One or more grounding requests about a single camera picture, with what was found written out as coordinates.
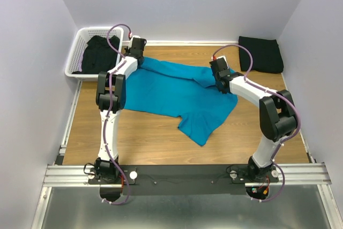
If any blue t-shirt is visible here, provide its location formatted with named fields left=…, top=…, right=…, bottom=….
left=125, top=57, right=238, bottom=146

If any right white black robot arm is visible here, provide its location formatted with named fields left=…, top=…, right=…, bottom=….
left=210, top=56, right=300, bottom=182

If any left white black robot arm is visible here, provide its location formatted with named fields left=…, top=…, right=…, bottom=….
left=94, top=36, right=146, bottom=183

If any black t-shirt in basket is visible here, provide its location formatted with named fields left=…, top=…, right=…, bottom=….
left=73, top=35, right=117, bottom=75

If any folded black t-shirt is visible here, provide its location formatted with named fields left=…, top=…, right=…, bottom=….
left=238, top=36, right=284, bottom=73

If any white plastic laundry basket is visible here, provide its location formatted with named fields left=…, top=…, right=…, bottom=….
left=65, top=26, right=124, bottom=82

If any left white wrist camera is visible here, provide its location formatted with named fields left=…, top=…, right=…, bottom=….
left=129, top=33, right=140, bottom=40

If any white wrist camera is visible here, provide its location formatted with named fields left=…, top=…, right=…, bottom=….
left=212, top=55, right=227, bottom=62
left=129, top=33, right=140, bottom=40

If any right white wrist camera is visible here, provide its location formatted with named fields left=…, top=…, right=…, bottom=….
left=212, top=55, right=227, bottom=62

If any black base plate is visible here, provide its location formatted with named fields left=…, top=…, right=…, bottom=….
left=86, top=164, right=279, bottom=198

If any aluminium frame rail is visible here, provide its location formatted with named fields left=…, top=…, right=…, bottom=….
left=33, top=83, right=342, bottom=228

